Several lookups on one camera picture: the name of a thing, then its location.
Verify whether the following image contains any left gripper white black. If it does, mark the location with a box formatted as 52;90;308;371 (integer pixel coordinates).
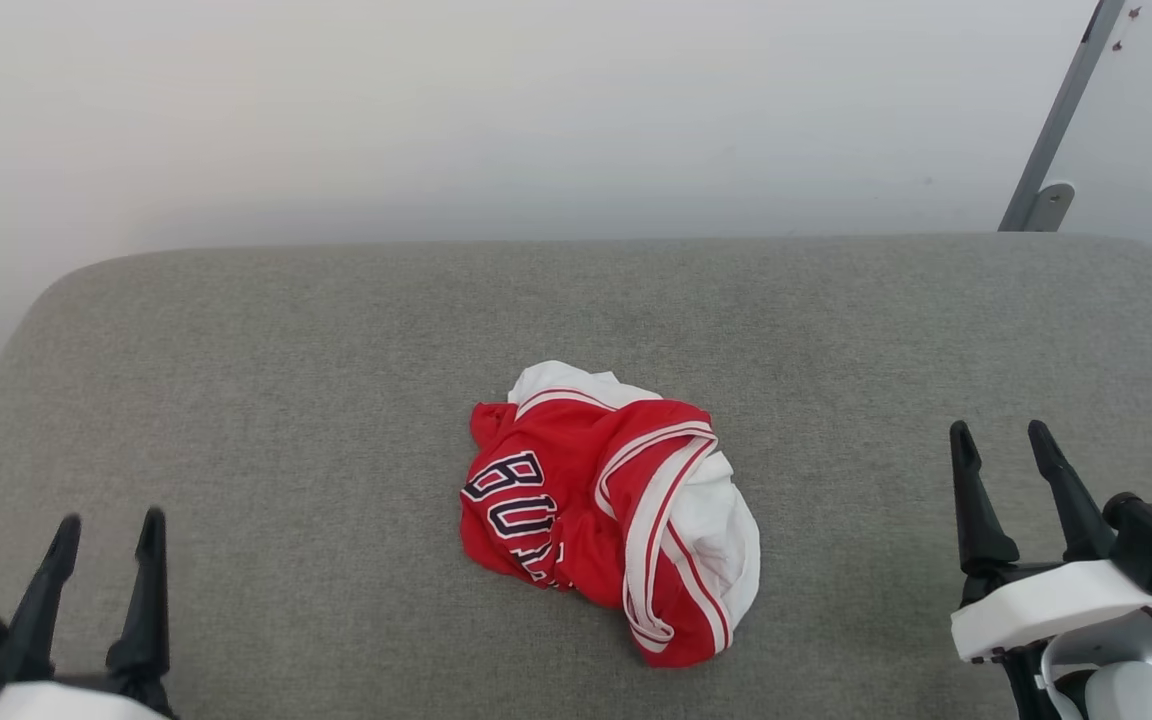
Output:
0;507;179;720

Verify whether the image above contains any red and white basketball jersey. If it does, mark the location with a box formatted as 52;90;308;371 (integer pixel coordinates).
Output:
459;360;762;669

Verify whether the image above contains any grey metal pole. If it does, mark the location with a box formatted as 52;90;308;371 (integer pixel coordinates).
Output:
998;0;1130;233

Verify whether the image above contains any grey fabric sofa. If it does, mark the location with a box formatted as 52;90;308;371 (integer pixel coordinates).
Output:
0;233;1152;720

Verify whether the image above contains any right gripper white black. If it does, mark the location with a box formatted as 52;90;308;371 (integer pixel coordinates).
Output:
949;420;1152;720

